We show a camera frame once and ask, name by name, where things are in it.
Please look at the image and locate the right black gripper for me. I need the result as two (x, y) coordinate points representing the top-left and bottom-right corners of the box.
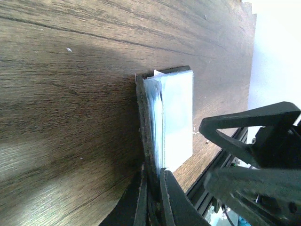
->
(199, 102), (301, 226)

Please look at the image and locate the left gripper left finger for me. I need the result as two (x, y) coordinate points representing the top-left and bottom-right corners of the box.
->
(100, 165), (148, 226)

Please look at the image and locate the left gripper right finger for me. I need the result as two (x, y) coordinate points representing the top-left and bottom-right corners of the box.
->
(159, 169), (209, 226)

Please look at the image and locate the black card holder wallet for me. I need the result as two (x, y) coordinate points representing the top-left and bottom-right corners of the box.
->
(135, 65), (194, 226)

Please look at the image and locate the black aluminium front rail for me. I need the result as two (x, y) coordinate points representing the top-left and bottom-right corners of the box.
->
(185, 126), (250, 216)

